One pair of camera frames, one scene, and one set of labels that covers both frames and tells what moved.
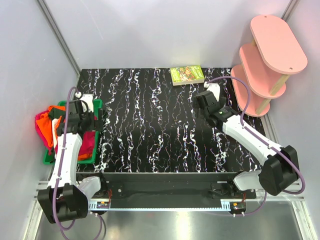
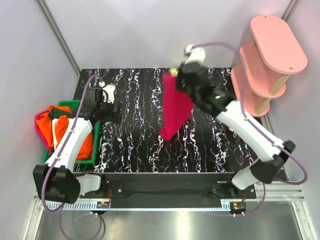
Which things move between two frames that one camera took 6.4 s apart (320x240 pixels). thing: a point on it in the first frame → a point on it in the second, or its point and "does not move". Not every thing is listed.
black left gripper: (96, 125) → (115, 115)
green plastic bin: (97, 105) does not move
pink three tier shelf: (266, 64) does not move
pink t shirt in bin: (40, 135) does not move
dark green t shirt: (55, 113) does not move
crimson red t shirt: (87, 144) → (177, 107)
